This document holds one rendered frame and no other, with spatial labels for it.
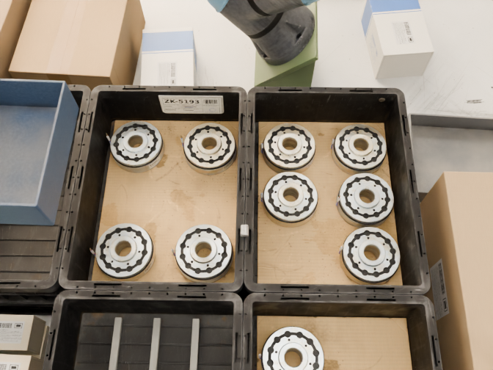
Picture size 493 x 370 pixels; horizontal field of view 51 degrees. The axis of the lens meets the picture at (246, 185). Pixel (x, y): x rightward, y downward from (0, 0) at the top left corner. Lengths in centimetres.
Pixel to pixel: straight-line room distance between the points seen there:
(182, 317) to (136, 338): 8
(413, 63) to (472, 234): 51
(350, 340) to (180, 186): 42
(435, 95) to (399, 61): 13
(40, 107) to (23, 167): 11
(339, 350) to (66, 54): 82
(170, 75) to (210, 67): 15
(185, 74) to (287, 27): 25
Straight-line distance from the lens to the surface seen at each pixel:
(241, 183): 91
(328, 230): 99
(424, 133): 129
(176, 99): 104
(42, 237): 105
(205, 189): 102
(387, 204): 100
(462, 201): 100
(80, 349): 97
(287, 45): 118
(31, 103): 89
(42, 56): 124
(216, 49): 137
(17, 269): 105
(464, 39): 150
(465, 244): 97
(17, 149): 86
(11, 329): 103
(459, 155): 128
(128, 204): 103
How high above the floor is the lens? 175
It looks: 64 degrees down
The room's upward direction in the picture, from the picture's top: 1 degrees counter-clockwise
